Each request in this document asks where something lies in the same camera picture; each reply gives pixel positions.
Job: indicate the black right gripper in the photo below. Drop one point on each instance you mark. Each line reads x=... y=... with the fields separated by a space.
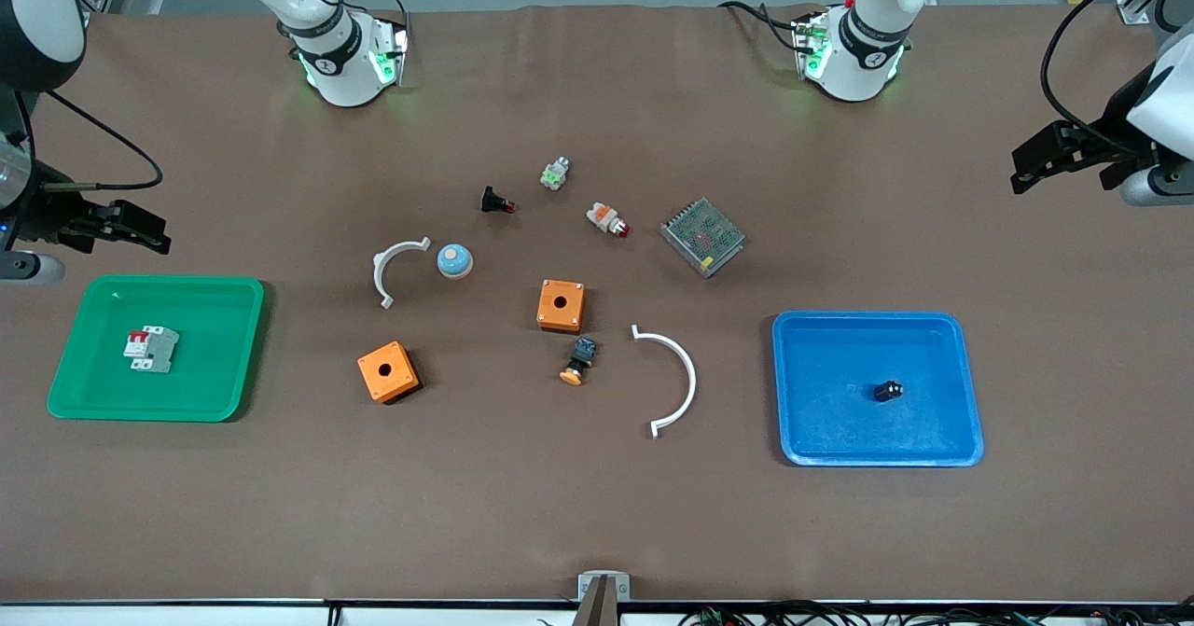
x=39 y=215

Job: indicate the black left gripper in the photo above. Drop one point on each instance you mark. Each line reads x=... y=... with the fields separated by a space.
x=1116 y=125

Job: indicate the white circuit breaker red switch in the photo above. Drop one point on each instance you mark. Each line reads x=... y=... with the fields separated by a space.
x=154 y=350

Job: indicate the small black capacitor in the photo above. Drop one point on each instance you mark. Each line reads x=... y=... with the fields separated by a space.
x=888 y=391

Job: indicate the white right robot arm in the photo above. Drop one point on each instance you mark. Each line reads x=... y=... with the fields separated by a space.
x=47 y=10

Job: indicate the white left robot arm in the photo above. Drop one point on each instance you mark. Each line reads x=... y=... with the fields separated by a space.
x=853 y=66

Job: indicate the green plastic tray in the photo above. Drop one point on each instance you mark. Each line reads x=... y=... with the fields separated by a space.
x=210 y=365

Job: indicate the small white plastic arc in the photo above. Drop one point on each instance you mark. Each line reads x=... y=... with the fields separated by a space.
x=377 y=276

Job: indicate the orange button box plain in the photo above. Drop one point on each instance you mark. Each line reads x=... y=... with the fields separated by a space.
x=388 y=372

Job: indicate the blue plastic tray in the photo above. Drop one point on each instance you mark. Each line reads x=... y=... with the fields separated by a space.
x=839 y=388

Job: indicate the blue dome buzzer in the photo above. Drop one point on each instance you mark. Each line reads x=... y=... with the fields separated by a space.
x=454 y=261

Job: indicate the metal mesh power supply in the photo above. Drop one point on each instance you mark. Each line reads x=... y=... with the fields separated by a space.
x=702 y=237

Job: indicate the black pushbutton red tip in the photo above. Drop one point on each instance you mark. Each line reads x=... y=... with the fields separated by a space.
x=492 y=200

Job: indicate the large white plastic arc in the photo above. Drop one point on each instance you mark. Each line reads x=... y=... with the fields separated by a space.
x=691 y=379

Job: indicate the green indicator light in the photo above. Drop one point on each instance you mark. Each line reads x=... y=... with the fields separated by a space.
x=555 y=173

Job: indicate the orange button box grey screws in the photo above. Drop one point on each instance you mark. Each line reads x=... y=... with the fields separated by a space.
x=562 y=306

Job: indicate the red indicator light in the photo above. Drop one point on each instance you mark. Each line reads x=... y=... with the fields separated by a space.
x=604 y=216

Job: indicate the black pushbutton orange cap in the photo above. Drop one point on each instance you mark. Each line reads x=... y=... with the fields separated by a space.
x=579 y=359

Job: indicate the brown table mat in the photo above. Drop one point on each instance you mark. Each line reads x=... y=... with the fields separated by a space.
x=560 y=495

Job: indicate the grey metal table bracket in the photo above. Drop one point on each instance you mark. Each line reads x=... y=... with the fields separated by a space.
x=588 y=581

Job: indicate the dark pointed camera post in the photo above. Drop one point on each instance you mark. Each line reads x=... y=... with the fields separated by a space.
x=597 y=607

